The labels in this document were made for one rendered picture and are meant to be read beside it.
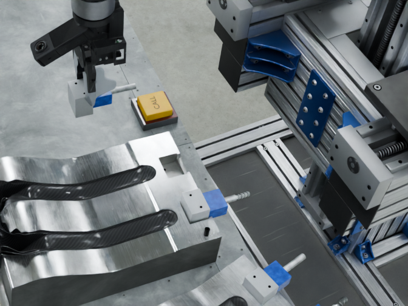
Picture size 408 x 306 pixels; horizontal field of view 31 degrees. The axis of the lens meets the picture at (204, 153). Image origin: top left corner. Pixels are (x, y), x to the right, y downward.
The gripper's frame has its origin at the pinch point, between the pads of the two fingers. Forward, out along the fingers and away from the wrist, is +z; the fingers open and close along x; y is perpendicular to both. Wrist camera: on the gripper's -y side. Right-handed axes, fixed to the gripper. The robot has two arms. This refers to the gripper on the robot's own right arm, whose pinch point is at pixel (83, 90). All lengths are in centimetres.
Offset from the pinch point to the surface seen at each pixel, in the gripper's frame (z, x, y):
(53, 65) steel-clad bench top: 15.0, 23.1, -0.1
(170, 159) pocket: 7.8, -15.6, 12.5
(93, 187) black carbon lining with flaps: 7.2, -17.7, -3.7
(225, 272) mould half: 9.6, -41.2, 13.1
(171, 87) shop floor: 95, 79, 57
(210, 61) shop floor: 95, 87, 77
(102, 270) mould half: 6.1, -35.5, -7.8
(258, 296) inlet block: 8, -48, 16
